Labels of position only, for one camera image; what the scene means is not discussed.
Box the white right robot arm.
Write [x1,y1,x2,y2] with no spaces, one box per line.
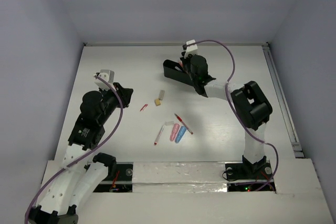
[181,52,273,178]

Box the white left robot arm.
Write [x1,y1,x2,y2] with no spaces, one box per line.
[24,82,133,223]

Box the black stationery container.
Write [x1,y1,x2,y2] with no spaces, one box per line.
[163,59,194,87]

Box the yellow eraser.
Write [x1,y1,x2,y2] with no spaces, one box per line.
[154,99,161,106]

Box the grey white eraser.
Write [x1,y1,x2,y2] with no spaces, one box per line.
[159,90,165,101]

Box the red ballpoint pen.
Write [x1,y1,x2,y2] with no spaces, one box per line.
[174,113,194,135]

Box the pink highlighter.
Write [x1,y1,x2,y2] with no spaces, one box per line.
[170,123,180,142]

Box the blue highlighter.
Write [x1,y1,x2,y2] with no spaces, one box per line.
[174,126,186,143]

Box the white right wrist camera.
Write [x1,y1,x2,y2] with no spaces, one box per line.
[182,40,198,58]

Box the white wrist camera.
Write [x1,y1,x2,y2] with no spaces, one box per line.
[182,40,198,58]
[94,69,114,90]

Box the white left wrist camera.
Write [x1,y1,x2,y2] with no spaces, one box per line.
[94,69,114,90]

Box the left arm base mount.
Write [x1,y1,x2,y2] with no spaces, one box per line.
[94,163,133,193]

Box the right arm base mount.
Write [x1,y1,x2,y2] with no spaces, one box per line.
[222,163,276,192]

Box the aluminium side rail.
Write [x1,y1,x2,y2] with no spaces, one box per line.
[262,44,305,158]

